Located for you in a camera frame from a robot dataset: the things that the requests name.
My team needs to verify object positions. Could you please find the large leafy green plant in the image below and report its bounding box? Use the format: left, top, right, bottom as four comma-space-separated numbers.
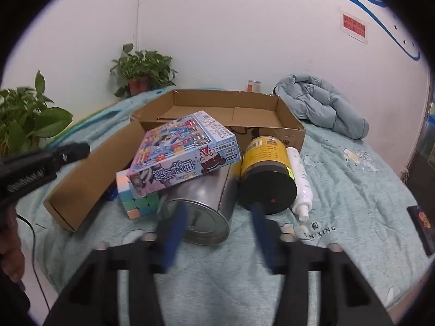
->
0, 70, 73, 158

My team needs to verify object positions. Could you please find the silver metal tin can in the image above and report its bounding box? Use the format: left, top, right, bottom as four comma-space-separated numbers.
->
158, 168, 238, 246

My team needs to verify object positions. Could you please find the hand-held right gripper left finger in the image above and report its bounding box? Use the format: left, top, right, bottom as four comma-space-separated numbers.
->
44, 202, 189, 326

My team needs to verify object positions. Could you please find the colourful board game box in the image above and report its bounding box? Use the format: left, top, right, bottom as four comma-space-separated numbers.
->
126, 110, 243, 198

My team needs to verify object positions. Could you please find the light blue padded jacket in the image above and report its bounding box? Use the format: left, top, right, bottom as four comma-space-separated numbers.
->
274, 74, 370, 140

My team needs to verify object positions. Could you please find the small potted green plant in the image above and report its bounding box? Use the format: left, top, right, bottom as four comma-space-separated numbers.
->
110, 43, 178, 98

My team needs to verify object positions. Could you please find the white wall conduit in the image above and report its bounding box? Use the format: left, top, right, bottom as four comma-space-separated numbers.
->
137, 0, 143, 53

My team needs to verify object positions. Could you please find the yellow and black can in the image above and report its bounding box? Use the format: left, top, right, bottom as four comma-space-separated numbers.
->
238, 136, 298, 215

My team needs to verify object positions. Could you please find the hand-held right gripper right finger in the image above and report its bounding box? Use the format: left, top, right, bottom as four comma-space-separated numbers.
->
251, 202, 395, 326

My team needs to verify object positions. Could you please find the dark cabinet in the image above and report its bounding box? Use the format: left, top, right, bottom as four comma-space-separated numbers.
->
406, 85, 435, 191

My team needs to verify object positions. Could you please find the red wall sign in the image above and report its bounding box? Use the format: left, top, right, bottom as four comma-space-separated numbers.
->
339, 7, 369, 44

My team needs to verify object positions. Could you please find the brown cardboard box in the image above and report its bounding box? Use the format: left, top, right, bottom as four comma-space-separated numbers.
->
43, 89, 306, 232

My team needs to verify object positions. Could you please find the pastel cube puzzle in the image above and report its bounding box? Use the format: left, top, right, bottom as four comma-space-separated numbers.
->
116, 170, 161, 221

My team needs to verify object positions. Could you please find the person's left hand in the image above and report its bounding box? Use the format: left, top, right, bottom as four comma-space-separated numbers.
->
0, 215, 26, 282

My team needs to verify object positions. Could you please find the black cable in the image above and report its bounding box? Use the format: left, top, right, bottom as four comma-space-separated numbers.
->
15, 215, 51, 316

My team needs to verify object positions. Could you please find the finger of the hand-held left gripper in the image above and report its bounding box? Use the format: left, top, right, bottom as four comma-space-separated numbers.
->
41, 143, 92, 172

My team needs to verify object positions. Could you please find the dark printed box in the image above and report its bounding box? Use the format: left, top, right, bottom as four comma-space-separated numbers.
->
407, 205, 434, 257

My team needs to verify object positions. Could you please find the white plastic bottle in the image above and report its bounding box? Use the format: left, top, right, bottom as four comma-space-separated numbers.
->
285, 147, 314, 222

